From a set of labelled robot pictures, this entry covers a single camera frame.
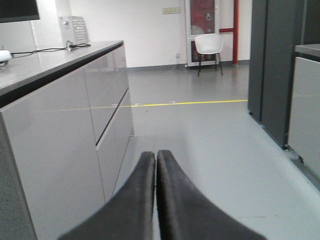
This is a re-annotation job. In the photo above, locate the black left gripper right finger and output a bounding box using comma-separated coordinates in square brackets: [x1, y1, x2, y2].
[156, 150, 265, 240]

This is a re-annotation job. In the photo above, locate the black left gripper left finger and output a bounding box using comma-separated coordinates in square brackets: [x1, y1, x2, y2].
[60, 151, 156, 240]

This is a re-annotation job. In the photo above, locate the grey kitchen island cabinet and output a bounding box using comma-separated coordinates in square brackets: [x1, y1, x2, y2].
[0, 41, 133, 240]

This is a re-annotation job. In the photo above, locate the light grey side cabinet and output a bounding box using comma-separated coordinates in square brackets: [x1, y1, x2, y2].
[288, 43, 320, 179]

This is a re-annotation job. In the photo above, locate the white chair with black legs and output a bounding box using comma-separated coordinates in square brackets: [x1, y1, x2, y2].
[194, 33, 224, 77]

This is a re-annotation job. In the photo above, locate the red pipe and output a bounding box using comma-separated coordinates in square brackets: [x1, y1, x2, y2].
[219, 0, 240, 67]

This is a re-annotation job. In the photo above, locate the grey metal box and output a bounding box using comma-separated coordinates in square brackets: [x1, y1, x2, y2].
[58, 16, 89, 48]

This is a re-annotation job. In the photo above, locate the glass door cabinet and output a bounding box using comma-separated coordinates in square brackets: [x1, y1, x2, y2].
[185, 0, 220, 67]

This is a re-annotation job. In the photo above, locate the white object on counter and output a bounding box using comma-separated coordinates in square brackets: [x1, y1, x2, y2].
[0, 50, 12, 70]

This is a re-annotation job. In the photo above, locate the dark grey tall cabinet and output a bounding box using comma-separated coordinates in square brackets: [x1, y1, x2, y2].
[247, 0, 320, 149]

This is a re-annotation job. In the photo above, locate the black monitor screen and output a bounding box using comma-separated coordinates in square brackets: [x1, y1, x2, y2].
[0, 0, 40, 23]

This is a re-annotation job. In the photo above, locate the black cable on counter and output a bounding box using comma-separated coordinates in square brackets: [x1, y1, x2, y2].
[9, 40, 91, 56]

